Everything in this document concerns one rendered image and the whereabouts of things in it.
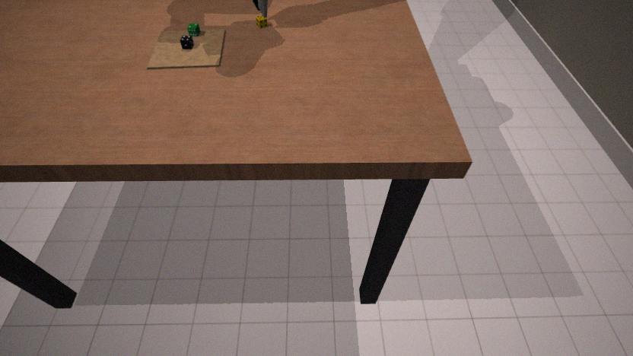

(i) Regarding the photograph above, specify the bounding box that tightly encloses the black die with white pips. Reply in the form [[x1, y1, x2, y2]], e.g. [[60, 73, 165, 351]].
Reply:
[[180, 36, 194, 49]]

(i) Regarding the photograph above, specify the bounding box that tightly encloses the green die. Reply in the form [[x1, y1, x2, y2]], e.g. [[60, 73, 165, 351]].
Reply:
[[187, 24, 200, 37]]

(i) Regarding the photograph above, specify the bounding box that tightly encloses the tan square mat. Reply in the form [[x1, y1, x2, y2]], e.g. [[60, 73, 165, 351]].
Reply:
[[147, 29, 225, 69]]

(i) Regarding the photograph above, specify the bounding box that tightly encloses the yellow die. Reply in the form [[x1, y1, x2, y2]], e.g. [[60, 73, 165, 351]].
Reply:
[[256, 15, 268, 28]]

